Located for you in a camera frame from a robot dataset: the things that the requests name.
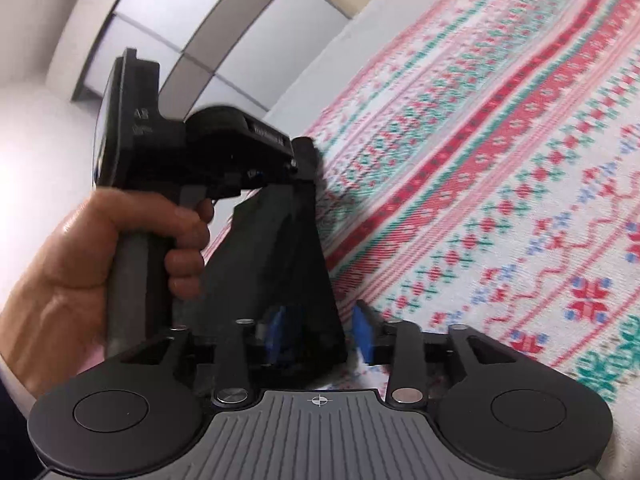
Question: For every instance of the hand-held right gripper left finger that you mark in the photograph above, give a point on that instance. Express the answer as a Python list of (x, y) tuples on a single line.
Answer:
[(278, 332)]

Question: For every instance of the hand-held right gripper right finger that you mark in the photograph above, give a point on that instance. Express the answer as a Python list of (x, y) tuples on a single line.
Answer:
[(361, 332)]

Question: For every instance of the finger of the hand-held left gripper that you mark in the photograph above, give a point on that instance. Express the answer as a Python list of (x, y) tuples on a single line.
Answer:
[(305, 160)]

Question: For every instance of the black pants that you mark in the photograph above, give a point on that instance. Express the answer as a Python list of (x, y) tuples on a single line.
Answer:
[(280, 260)]

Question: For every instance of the person's left forearm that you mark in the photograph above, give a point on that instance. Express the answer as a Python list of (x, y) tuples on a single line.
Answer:
[(45, 355)]

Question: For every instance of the person's left hand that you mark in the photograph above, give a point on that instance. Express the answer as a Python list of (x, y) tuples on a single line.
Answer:
[(85, 260)]

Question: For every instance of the light grey bed cover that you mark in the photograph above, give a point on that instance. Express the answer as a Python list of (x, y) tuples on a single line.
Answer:
[(320, 60)]

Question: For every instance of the white sliding door wardrobe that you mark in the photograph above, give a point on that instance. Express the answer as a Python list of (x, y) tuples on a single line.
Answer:
[(200, 25)]

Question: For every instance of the red green patterned blanket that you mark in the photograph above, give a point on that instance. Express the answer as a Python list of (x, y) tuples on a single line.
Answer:
[(475, 160)]

